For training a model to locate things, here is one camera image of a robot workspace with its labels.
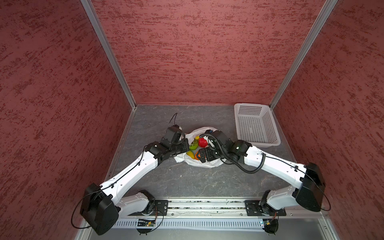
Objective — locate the yellow toy lemon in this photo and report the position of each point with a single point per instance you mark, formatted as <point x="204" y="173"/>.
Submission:
<point x="191" y="154"/>

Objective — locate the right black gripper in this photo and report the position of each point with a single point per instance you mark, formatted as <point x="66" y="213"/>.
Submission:
<point x="208" y="151"/>

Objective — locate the aluminium corner post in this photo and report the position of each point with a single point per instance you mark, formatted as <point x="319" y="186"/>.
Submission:
<point x="317" y="26"/>
<point x="97" y="26"/>

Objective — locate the left aluminium corner post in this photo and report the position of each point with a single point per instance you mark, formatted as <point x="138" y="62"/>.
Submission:
<point x="97" y="26"/>

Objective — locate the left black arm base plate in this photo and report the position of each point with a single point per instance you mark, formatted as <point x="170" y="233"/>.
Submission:
<point x="156" y="207"/>

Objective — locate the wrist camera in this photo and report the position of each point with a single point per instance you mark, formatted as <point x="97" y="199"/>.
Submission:
<point x="223" y="140"/>
<point x="175" y="130"/>

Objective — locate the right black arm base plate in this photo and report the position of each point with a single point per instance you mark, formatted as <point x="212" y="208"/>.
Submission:
<point x="255" y="209"/>

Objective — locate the white plastic bag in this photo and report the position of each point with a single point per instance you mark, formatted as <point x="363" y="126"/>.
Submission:
<point x="184" y="158"/>

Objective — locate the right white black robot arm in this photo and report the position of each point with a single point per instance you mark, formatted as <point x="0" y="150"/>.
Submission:
<point x="306" y="184"/>

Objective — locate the circuit board under rail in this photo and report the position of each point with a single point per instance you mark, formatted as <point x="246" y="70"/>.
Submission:
<point x="271" y="226"/>
<point x="146" y="226"/>

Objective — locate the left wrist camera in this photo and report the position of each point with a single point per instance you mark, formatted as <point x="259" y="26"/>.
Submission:
<point x="175" y="130"/>

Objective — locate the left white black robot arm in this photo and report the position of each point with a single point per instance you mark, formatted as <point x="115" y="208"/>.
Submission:
<point x="102" y="205"/>

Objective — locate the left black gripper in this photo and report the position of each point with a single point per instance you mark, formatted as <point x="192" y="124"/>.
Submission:
<point x="185" y="146"/>

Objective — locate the green toy fruit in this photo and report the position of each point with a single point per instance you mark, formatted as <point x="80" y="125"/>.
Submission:
<point x="194" y="145"/>

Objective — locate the white perforated plastic basket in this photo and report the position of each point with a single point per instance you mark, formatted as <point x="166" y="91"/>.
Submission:
<point x="255" y="124"/>

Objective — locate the aluminium front rail frame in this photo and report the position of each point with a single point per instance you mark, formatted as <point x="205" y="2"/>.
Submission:
<point x="228" y="215"/>

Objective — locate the red toy fruit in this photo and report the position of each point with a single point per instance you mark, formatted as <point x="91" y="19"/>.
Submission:
<point x="202" y="143"/>

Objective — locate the right circuit board under rail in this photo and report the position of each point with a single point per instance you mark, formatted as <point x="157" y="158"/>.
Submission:
<point x="271" y="226"/>

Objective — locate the right aluminium corner post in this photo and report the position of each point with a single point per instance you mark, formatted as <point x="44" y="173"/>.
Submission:
<point x="317" y="26"/>

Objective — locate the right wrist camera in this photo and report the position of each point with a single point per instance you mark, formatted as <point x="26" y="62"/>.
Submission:
<point x="223" y="140"/>

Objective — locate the left circuit board under rail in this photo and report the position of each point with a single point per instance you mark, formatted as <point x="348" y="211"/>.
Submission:
<point x="146" y="226"/>

